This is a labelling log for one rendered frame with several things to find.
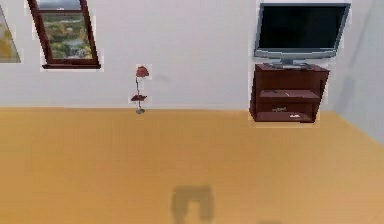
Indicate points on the dark red television stand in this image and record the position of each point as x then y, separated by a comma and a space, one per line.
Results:
286, 96

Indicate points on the red floor lamp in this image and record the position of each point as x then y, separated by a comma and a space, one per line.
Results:
140, 87

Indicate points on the grey flat television set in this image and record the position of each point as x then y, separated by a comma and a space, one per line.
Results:
301, 28

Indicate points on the dark red framed window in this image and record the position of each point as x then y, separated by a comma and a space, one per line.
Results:
66, 36

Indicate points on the yellow framed wall picture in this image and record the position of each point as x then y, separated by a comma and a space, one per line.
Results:
6, 45

